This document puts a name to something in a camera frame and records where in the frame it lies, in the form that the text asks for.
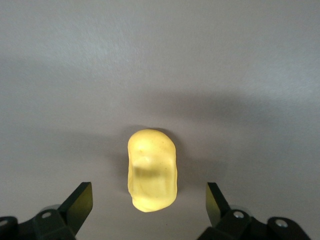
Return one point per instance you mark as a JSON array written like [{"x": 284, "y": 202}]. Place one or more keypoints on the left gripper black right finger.
[{"x": 220, "y": 212}]

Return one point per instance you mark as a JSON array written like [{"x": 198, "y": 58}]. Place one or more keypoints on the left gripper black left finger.
[{"x": 72, "y": 212}]

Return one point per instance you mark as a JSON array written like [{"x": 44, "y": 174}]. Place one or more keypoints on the yellow potato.
[{"x": 152, "y": 172}]

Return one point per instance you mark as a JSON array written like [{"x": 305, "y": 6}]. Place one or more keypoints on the brown table mat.
[{"x": 160, "y": 62}]

